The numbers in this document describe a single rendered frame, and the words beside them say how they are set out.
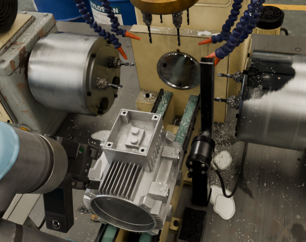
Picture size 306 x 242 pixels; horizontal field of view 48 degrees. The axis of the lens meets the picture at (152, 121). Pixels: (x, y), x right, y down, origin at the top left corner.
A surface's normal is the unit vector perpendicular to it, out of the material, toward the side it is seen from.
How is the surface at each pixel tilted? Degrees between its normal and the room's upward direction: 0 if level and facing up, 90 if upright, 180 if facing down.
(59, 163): 84
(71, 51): 17
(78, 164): 30
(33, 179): 102
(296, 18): 0
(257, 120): 73
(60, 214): 63
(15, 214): 52
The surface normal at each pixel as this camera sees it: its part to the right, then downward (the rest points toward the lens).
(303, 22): -0.11, -0.67
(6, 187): 0.73, 0.46
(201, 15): -0.31, 0.72
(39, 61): -0.27, -0.12
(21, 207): 0.68, -0.29
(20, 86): 0.95, 0.15
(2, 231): 0.62, -0.70
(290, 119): -0.32, 0.39
